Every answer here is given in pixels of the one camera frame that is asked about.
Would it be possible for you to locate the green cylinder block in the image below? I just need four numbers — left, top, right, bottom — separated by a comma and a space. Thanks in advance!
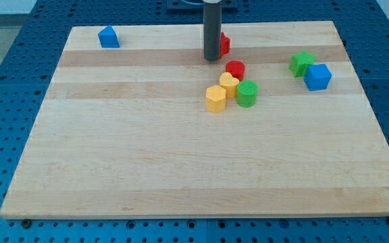
236, 80, 259, 107

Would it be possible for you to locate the blue triangular prism block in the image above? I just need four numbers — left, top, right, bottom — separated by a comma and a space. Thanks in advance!
98, 25, 120, 48

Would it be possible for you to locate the yellow heart block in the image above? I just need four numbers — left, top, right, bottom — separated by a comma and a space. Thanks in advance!
219, 72, 240, 99

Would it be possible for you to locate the green star block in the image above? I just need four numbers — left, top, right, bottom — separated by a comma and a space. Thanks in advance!
289, 50, 317, 78

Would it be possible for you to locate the red cylinder block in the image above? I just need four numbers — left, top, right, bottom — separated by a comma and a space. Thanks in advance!
225, 60, 245, 81

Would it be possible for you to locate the red star block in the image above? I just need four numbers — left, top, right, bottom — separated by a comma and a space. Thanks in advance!
219, 32, 230, 59

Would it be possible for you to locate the wooden board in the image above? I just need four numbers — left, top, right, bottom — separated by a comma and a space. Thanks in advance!
0, 21, 389, 219

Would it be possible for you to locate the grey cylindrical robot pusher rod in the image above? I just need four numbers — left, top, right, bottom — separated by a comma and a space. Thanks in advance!
203, 0, 222, 61

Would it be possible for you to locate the blue cube block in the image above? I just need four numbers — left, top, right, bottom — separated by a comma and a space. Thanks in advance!
304, 63, 332, 91

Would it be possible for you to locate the yellow hexagon block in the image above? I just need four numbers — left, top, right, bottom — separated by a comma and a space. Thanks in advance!
205, 85, 226, 113

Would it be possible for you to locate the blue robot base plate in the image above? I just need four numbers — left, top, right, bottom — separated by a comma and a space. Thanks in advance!
162, 0, 239, 11

